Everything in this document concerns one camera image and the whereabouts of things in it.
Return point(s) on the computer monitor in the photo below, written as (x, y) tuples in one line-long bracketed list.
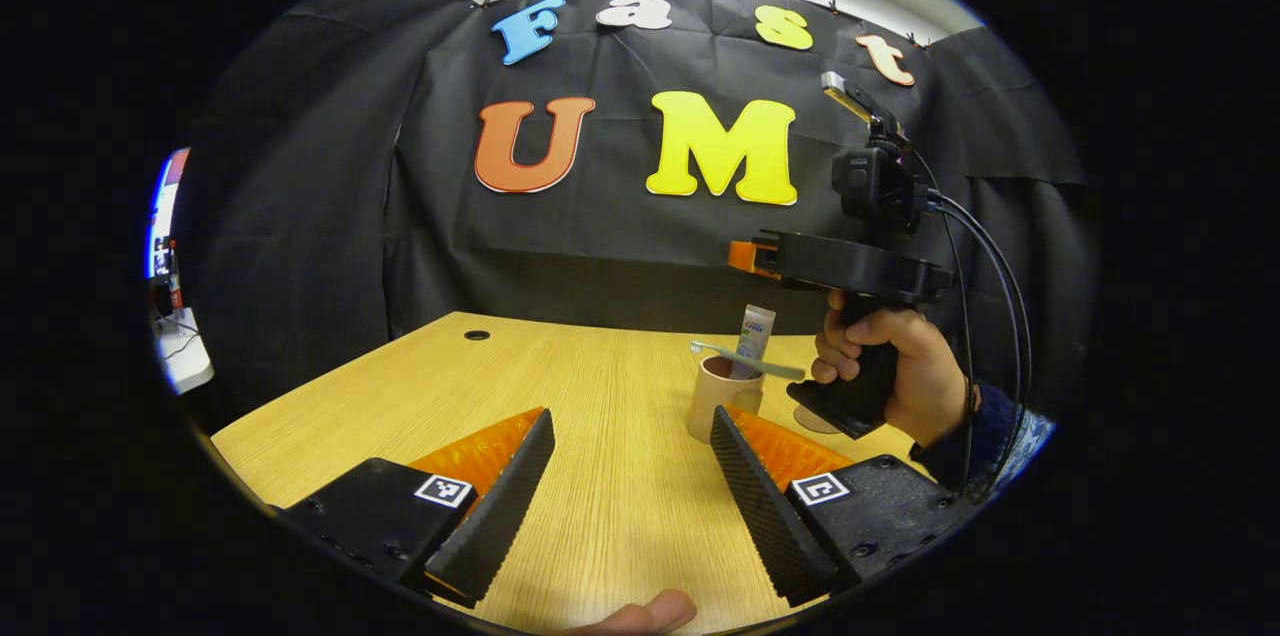
[(165, 216)]

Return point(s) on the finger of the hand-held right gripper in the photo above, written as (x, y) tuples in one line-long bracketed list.
[(750, 256)]

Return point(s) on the green toothbrush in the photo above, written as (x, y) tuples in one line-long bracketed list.
[(760, 364)]

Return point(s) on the beige cup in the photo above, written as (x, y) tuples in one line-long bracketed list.
[(712, 401)]

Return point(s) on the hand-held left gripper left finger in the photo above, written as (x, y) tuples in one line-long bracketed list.
[(505, 506)]

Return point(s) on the wooden desktop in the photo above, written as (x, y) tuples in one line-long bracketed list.
[(600, 416)]

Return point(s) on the white toothpaste tube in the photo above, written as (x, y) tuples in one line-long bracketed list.
[(755, 331)]

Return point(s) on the brown round coaster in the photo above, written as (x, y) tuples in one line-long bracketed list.
[(812, 424)]

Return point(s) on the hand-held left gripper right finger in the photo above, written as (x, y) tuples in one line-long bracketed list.
[(765, 506)]

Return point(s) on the black backdrop cloth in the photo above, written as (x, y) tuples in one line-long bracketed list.
[(620, 256)]

